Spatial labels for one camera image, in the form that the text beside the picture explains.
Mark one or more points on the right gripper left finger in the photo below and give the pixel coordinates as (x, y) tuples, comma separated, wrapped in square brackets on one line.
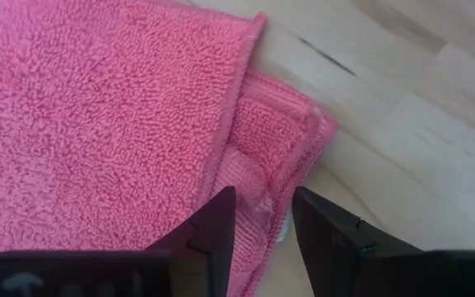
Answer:
[(208, 247)]

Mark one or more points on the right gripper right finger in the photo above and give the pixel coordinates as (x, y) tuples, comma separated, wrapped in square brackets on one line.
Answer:
[(332, 247)]

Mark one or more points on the pink microfiber towel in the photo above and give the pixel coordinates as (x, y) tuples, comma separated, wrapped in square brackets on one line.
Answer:
[(97, 123)]

